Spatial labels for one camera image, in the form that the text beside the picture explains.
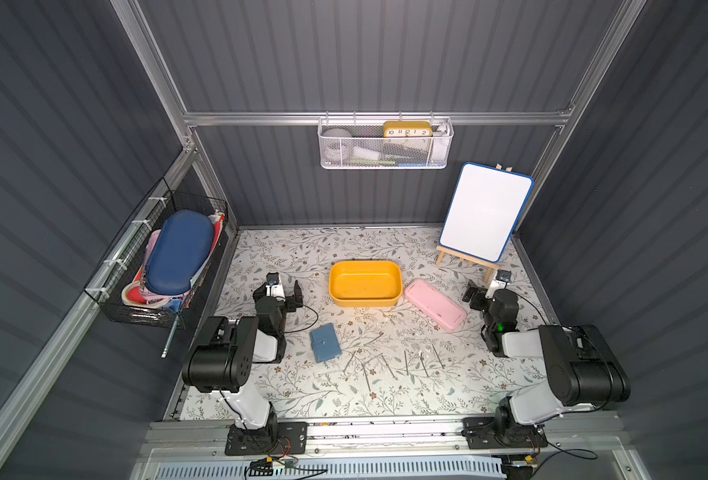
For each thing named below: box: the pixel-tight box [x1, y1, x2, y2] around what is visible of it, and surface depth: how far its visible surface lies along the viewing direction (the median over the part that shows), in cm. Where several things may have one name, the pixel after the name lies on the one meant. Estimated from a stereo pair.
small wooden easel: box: [436, 245, 501, 283], surface depth 104 cm
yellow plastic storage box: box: [328, 260, 403, 308], surface depth 105 cm
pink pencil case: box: [404, 278, 467, 331], surface depth 98 cm
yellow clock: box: [383, 121, 433, 138], surface depth 90 cm
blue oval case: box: [144, 209, 215, 296], surface depth 69 cm
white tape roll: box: [321, 128, 353, 159], surface depth 88 cm
